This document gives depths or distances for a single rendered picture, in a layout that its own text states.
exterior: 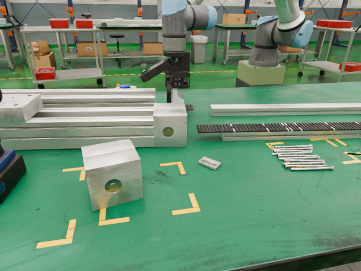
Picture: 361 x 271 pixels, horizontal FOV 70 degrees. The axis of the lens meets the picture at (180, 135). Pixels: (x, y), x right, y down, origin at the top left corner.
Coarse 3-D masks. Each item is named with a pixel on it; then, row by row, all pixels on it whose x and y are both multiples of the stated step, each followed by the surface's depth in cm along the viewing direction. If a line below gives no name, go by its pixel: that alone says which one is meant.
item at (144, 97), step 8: (144, 88) 92; (152, 88) 93; (48, 96) 83; (56, 96) 83; (64, 96) 83; (72, 96) 83; (80, 96) 83; (88, 96) 83; (96, 96) 84; (104, 96) 84; (112, 96) 84; (120, 96) 84; (128, 96) 84; (136, 96) 84; (144, 96) 84; (152, 96) 84; (48, 104) 83; (56, 104) 83; (64, 104) 83; (72, 104) 83; (80, 104) 84; (88, 104) 84; (96, 104) 84; (104, 104) 84; (112, 104) 84; (120, 104) 84; (128, 104) 85; (136, 104) 85; (144, 104) 85; (152, 104) 85
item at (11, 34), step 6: (0, 0) 634; (6, 6) 651; (42, 6) 663; (66, 6) 618; (72, 6) 671; (6, 12) 647; (72, 12) 673; (24, 18) 664; (72, 18) 683; (12, 36) 672; (12, 42) 678; (12, 48) 673
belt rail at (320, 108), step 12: (216, 108) 91; (228, 108) 91; (240, 108) 91; (252, 108) 92; (264, 108) 92; (276, 108) 92; (288, 108) 93; (300, 108) 93; (312, 108) 93; (324, 108) 94; (336, 108) 94; (348, 108) 94; (360, 108) 95
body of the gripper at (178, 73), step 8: (168, 56) 81; (176, 56) 80; (184, 56) 82; (176, 64) 83; (184, 64) 83; (168, 72) 83; (176, 72) 83; (184, 72) 84; (176, 80) 85; (184, 80) 86; (184, 88) 85
